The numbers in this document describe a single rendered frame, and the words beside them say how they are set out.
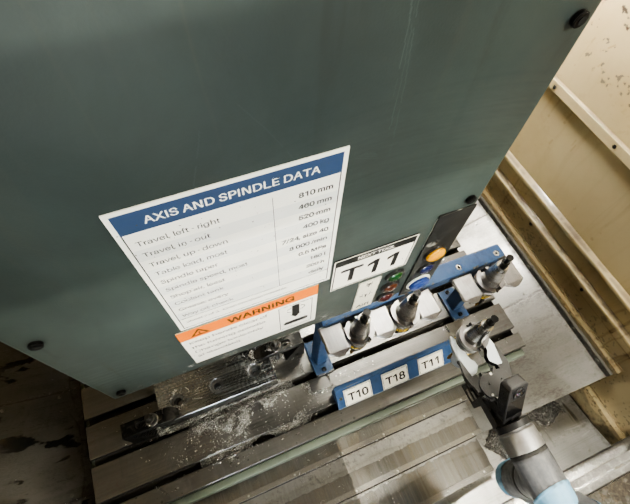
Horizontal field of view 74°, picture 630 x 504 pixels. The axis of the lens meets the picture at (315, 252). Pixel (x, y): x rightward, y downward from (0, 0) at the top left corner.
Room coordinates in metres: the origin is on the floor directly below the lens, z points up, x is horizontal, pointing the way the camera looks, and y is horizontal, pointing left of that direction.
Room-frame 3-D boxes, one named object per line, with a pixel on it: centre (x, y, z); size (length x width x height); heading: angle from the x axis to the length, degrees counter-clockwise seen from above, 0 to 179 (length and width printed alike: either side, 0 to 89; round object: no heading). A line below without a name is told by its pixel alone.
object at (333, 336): (0.28, -0.06, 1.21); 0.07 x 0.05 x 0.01; 26
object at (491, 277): (0.45, -0.40, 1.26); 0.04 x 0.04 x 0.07
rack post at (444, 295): (0.52, -0.43, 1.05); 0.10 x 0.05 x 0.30; 26
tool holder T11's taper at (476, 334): (0.31, -0.35, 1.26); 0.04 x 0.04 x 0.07
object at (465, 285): (0.42, -0.35, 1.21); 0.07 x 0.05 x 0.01; 26
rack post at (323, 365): (0.33, -0.03, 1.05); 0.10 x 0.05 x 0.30; 26
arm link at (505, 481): (0.05, -0.49, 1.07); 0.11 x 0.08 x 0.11; 63
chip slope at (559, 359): (0.60, -0.37, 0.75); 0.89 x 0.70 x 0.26; 26
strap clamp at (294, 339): (0.32, 0.08, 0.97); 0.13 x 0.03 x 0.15; 116
